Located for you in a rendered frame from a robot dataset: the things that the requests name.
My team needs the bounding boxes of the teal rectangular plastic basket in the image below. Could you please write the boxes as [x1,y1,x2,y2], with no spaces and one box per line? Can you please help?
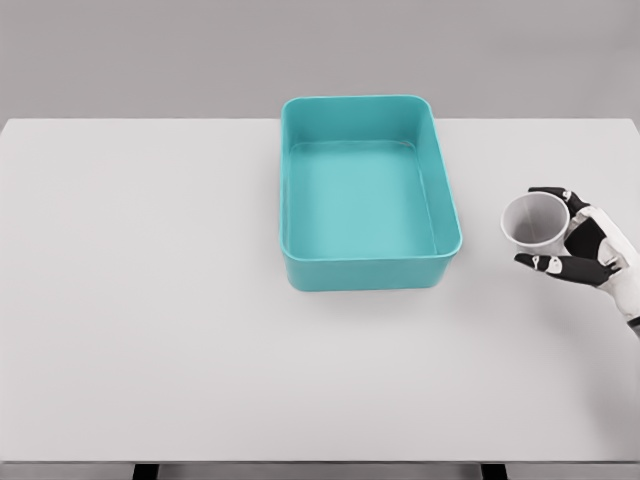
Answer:
[277,93,463,294]

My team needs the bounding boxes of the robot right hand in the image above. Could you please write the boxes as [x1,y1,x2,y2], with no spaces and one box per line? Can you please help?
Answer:
[514,186,640,305]

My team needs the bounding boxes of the white paper cup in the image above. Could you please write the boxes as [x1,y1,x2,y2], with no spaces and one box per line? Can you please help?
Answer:
[500,193,572,256]

